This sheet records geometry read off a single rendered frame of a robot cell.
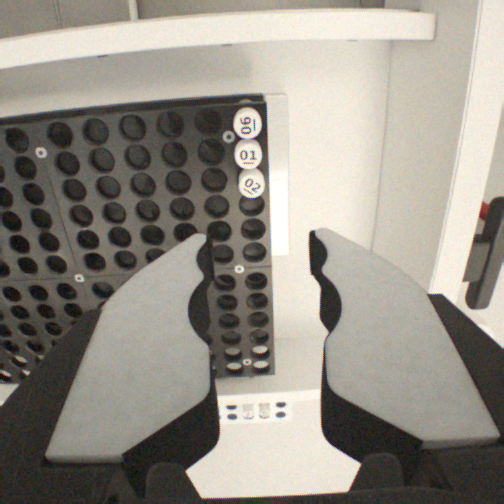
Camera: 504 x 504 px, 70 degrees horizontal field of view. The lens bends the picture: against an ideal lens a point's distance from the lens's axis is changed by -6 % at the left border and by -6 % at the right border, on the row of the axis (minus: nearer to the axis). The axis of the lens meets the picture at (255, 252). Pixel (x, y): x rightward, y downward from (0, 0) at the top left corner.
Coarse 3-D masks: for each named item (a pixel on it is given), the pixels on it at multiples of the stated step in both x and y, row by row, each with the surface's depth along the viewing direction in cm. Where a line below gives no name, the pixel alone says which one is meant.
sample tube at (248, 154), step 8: (240, 144) 17; (248, 144) 17; (256, 144) 17; (240, 152) 17; (248, 152) 17; (256, 152) 17; (240, 160) 17; (248, 160) 17; (256, 160) 17; (248, 168) 17
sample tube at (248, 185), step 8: (256, 168) 19; (240, 176) 18; (248, 176) 18; (256, 176) 18; (240, 184) 18; (248, 184) 18; (256, 184) 18; (264, 184) 18; (248, 192) 18; (256, 192) 18
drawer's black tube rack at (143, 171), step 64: (0, 128) 17; (64, 128) 20; (128, 128) 20; (192, 128) 18; (0, 192) 22; (64, 192) 19; (128, 192) 19; (192, 192) 19; (0, 256) 21; (64, 256) 21; (128, 256) 24; (0, 320) 23; (64, 320) 23; (256, 320) 28
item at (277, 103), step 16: (272, 96) 22; (272, 112) 22; (272, 128) 23; (288, 128) 23; (272, 144) 23; (288, 144) 23; (272, 160) 24; (288, 160) 24; (272, 176) 24; (288, 176) 24; (272, 192) 25; (288, 192) 25; (272, 208) 25; (288, 208) 25; (272, 224) 26; (288, 224) 26; (272, 240) 27; (288, 240) 27
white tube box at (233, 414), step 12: (228, 408) 43; (240, 408) 43; (276, 408) 43; (288, 408) 43; (228, 420) 44; (240, 420) 44; (252, 420) 44; (264, 420) 44; (276, 420) 44; (288, 420) 45
